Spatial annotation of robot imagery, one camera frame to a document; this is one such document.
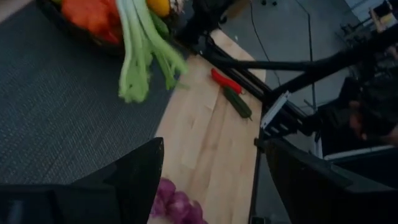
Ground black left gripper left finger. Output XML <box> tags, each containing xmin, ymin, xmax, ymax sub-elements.
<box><xmin>0</xmin><ymin>136</ymin><xmax>165</xmax><ymax>224</ymax></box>

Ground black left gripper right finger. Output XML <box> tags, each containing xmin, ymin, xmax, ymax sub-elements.
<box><xmin>263</xmin><ymin>138</ymin><xmax>398</xmax><ymax>224</ymax></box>

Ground red onion string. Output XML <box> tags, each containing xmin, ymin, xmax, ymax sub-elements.
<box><xmin>150</xmin><ymin>177</ymin><xmax>208</xmax><ymax>224</ymax></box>

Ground green and white leek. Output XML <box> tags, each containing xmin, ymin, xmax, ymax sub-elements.
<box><xmin>114</xmin><ymin>0</ymin><xmax>190</xmax><ymax>104</ymax></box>

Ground orange pumpkin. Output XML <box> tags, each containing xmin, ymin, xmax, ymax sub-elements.
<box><xmin>60</xmin><ymin>0</ymin><xmax>124</xmax><ymax>44</ymax></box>

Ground person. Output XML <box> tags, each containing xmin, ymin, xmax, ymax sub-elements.
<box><xmin>317</xmin><ymin>46</ymin><xmax>398</xmax><ymax>150</ymax></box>

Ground grey woven placemat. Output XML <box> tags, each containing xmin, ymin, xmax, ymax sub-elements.
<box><xmin>0</xmin><ymin>0</ymin><xmax>190</xmax><ymax>185</ymax></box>

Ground dark green chili pepper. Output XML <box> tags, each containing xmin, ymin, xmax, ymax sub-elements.
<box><xmin>223</xmin><ymin>86</ymin><xmax>254</xmax><ymax>121</ymax></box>

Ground red chili pepper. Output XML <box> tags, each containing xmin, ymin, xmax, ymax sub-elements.
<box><xmin>210</xmin><ymin>67</ymin><xmax>243</xmax><ymax>95</ymax></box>

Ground white frame bracket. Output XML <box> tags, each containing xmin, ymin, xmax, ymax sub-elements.
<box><xmin>259</xmin><ymin>90</ymin><xmax>292</xmax><ymax>130</ymax></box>

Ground black wire basket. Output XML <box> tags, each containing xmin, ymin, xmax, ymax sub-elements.
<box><xmin>35</xmin><ymin>0</ymin><xmax>187</xmax><ymax>58</ymax></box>

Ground black floor cable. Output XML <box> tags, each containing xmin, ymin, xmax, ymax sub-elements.
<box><xmin>249</xmin><ymin>0</ymin><xmax>282</xmax><ymax>86</ymax></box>
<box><xmin>294</xmin><ymin>0</ymin><xmax>315</xmax><ymax>103</ymax></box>

